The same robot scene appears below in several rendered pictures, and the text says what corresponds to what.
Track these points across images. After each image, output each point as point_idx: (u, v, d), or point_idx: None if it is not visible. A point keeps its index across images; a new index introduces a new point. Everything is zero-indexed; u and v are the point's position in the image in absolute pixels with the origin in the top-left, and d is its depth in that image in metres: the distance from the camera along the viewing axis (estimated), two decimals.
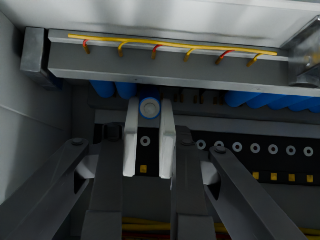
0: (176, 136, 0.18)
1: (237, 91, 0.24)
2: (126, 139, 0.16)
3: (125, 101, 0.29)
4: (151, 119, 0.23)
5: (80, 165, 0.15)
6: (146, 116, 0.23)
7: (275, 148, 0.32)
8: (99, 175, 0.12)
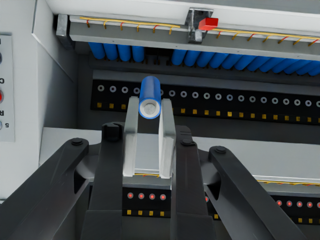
0: (176, 136, 0.18)
1: (174, 52, 0.42)
2: (126, 139, 0.16)
3: (112, 63, 0.48)
4: (124, 45, 0.40)
5: (80, 165, 0.15)
6: (121, 47, 0.40)
7: (208, 95, 0.51)
8: (99, 175, 0.12)
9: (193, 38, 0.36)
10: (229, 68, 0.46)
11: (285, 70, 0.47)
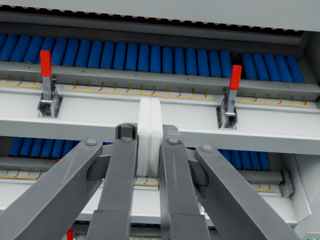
0: (164, 135, 0.18)
1: (232, 68, 0.50)
2: (139, 140, 0.16)
3: (281, 54, 0.52)
4: (276, 79, 0.48)
5: (94, 165, 0.15)
6: (278, 76, 0.49)
7: (192, 20, 0.50)
8: (110, 175, 0.13)
9: (227, 92, 0.45)
10: (177, 48, 0.51)
11: (125, 45, 0.50)
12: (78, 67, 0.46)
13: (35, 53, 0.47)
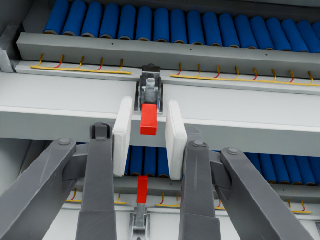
0: (185, 138, 0.18)
1: None
2: (115, 139, 0.16)
3: None
4: None
5: (67, 165, 0.15)
6: None
7: None
8: (89, 176, 0.12)
9: None
10: (303, 21, 0.37)
11: (232, 17, 0.36)
12: (180, 43, 0.32)
13: (114, 24, 0.33)
